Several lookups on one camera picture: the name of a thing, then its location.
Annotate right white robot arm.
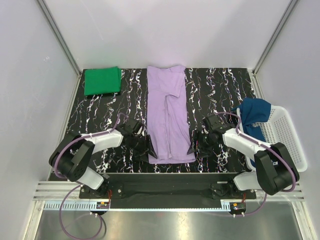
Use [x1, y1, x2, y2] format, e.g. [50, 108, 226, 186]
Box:
[187, 113, 300, 199]

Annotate aluminium rail frame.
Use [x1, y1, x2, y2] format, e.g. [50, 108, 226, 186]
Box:
[24, 173, 320, 240]

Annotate dark blue t shirt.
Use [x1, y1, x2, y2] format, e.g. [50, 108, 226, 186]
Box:
[231, 97, 273, 168]

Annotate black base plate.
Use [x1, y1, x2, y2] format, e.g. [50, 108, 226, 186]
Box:
[79, 173, 257, 211]

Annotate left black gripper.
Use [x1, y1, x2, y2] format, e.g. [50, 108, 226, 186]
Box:
[128, 135, 157, 164]

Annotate folded green t shirt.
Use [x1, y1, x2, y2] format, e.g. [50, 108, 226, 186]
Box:
[84, 66, 122, 96]

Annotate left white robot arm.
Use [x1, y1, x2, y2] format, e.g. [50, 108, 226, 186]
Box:
[48, 118, 158, 198]

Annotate purple cable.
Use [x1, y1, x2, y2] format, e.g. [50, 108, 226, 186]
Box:
[212, 111, 301, 218]
[53, 112, 109, 240]

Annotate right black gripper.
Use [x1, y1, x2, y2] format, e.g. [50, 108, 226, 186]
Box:
[186, 129, 218, 159]

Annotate purple t shirt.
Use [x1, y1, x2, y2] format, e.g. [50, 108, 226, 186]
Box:
[146, 65, 196, 164]

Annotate white plastic basket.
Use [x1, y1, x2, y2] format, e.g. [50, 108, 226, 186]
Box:
[251, 105, 308, 173]

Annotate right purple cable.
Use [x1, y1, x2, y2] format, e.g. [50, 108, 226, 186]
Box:
[212, 111, 301, 218]

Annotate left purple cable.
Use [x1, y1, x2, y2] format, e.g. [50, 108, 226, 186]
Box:
[53, 112, 109, 240]

